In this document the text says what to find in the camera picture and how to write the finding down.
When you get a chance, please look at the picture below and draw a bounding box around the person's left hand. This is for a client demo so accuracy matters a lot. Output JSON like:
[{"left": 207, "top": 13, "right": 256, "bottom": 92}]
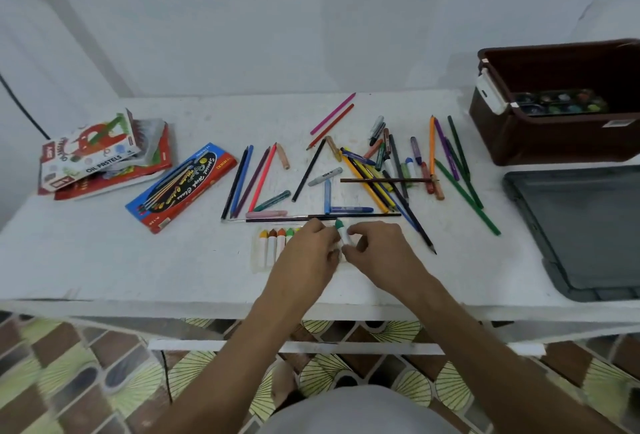
[{"left": 260, "top": 218, "right": 342, "bottom": 308}]

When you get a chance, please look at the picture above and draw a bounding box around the person's right hand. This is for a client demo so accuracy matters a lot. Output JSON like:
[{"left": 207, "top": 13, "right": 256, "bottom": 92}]
[{"left": 342, "top": 221, "right": 434, "bottom": 300}]

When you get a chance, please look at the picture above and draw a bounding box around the person's right forearm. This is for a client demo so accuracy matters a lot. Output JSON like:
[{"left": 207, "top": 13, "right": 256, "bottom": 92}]
[{"left": 398, "top": 275, "right": 626, "bottom": 434}]

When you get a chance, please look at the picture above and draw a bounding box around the person's left forearm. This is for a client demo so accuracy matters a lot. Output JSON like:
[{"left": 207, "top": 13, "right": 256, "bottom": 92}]
[{"left": 142, "top": 295, "right": 316, "bottom": 434}]

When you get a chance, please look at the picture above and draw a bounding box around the clear plastic crayon tray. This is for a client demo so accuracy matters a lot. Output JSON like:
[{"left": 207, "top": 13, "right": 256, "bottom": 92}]
[{"left": 251, "top": 228, "right": 347, "bottom": 274}]

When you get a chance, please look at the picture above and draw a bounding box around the scatter of loose crayons and markers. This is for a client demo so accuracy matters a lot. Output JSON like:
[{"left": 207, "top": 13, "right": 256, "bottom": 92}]
[{"left": 244, "top": 115, "right": 446, "bottom": 220}]

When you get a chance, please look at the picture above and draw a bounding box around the white table crossbar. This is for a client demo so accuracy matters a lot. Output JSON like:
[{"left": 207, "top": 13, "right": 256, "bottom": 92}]
[{"left": 148, "top": 338, "right": 547, "bottom": 358}]

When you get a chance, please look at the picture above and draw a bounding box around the scatter of coloured pencils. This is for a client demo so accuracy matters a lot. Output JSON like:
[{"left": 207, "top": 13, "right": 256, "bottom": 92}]
[{"left": 220, "top": 92, "right": 502, "bottom": 256}]

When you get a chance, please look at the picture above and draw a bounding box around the grey shirt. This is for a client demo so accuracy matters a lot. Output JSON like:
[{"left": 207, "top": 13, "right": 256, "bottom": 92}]
[{"left": 257, "top": 385, "right": 463, "bottom": 434}]

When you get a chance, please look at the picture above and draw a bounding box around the blue and red pencil box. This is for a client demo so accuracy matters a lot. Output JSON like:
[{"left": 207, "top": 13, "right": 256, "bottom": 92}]
[{"left": 125, "top": 142, "right": 238, "bottom": 235}]

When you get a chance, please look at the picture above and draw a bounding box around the white bin latch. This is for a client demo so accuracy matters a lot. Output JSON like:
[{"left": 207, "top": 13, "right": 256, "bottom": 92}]
[{"left": 475, "top": 68, "right": 510, "bottom": 116}]

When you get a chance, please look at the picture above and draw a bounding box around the clear plastic crayon case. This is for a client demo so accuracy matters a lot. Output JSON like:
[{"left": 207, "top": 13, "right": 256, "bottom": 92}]
[{"left": 106, "top": 118, "right": 166, "bottom": 172}]

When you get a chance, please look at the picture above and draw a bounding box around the red flat box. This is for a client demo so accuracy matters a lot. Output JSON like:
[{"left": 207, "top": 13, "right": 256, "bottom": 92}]
[{"left": 38, "top": 123, "right": 173, "bottom": 201}]

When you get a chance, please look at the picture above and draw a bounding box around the grey plastic bin lid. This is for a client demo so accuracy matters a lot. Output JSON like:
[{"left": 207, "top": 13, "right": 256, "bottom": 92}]
[{"left": 502, "top": 164, "right": 640, "bottom": 303}]

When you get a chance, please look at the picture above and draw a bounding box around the brown plastic storage bin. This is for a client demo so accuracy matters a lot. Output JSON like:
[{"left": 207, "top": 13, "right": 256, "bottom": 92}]
[{"left": 468, "top": 38, "right": 640, "bottom": 167}]

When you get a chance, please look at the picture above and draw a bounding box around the watercolour paint palette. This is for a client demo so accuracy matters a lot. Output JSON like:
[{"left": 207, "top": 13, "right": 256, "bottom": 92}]
[{"left": 512, "top": 89, "right": 610, "bottom": 117}]

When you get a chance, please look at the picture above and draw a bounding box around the white pastel box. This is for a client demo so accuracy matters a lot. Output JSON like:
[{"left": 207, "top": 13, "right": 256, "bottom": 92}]
[{"left": 40, "top": 109, "right": 143, "bottom": 193}]

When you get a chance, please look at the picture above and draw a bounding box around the black wall cable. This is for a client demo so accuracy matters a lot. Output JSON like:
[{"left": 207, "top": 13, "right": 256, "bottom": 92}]
[{"left": 0, "top": 72, "right": 52, "bottom": 141}]

